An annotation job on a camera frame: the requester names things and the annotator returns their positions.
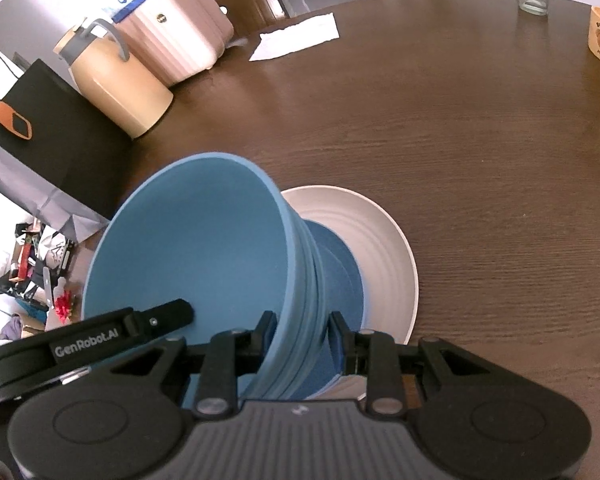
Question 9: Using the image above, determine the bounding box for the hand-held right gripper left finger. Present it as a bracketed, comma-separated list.
[109, 310, 278, 419]

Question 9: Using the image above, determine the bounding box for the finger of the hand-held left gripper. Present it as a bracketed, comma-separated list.
[126, 298, 196, 336]

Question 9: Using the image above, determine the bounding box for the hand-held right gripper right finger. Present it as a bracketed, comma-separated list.
[327, 311, 492, 418]

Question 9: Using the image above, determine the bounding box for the blue plate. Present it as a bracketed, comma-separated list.
[302, 219, 367, 399]

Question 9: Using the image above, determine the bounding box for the cream plate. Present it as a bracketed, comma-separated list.
[280, 186, 420, 402]

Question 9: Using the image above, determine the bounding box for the red ribbon bow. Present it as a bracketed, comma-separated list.
[53, 290, 77, 322]

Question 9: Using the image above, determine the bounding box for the black paper bag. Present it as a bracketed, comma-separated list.
[0, 57, 132, 242]

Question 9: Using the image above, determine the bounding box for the tan thermos jug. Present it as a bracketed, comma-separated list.
[53, 17, 175, 140]

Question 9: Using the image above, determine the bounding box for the pink suitcase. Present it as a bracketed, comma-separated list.
[112, 0, 234, 87]

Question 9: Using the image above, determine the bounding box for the white napkin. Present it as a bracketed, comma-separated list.
[248, 12, 340, 63]

